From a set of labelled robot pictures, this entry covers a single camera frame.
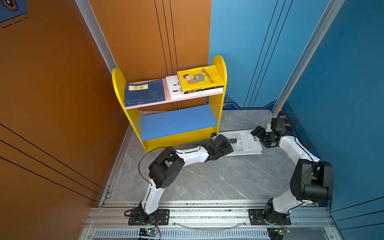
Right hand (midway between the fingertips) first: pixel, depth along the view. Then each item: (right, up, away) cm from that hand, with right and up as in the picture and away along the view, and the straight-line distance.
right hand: (253, 135), depth 92 cm
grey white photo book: (-4, -5, 0) cm, 7 cm away
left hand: (-15, -9, -1) cm, 17 cm away
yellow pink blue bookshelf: (-55, +7, +3) cm, 55 cm away
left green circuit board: (-57, -45, -21) cm, 76 cm away
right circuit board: (+3, -45, -21) cm, 50 cm away
